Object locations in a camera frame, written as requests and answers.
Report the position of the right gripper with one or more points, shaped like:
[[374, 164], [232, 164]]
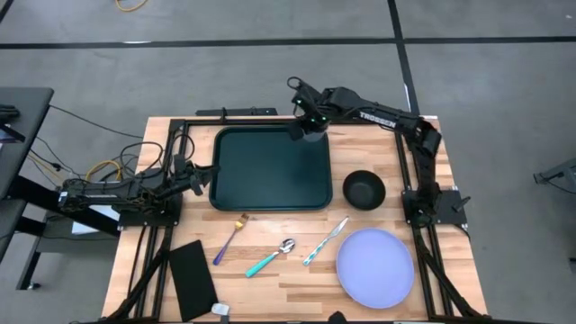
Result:
[[315, 103]]

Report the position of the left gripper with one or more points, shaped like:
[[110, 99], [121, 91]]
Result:
[[188, 177]]

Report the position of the grey cup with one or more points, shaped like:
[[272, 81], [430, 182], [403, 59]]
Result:
[[316, 136]]

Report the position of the black bowl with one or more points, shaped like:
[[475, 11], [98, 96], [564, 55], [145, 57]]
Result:
[[364, 190]]

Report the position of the black cloth napkin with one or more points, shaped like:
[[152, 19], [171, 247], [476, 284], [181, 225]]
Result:
[[192, 281]]

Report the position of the small white napkin tag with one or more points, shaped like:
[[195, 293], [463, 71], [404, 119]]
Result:
[[220, 308]]

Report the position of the lavender round plate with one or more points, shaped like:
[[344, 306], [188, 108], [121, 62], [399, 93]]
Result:
[[375, 268]]

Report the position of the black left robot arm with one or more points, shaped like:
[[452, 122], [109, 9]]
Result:
[[112, 191]]

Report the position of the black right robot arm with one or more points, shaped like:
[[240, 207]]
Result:
[[418, 135]]

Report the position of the dark green tray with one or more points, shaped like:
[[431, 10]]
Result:
[[270, 171]]

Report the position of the black mounting bar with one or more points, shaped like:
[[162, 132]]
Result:
[[243, 112]]

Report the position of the white paper sheet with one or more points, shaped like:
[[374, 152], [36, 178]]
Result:
[[90, 227]]

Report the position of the black side desk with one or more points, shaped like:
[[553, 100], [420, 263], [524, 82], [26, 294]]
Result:
[[27, 117]]

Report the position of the grey stand leg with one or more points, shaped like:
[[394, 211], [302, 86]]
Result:
[[555, 175]]

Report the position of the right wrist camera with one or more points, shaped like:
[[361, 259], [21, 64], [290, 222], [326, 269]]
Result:
[[317, 119]]

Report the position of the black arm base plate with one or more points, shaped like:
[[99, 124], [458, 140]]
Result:
[[450, 212], [135, 219]]

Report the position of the black aluminium table frame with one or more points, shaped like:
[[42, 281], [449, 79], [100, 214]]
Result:
[[402, 148]]

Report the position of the black table-level camera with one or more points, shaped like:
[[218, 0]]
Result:
[[337, 317]]

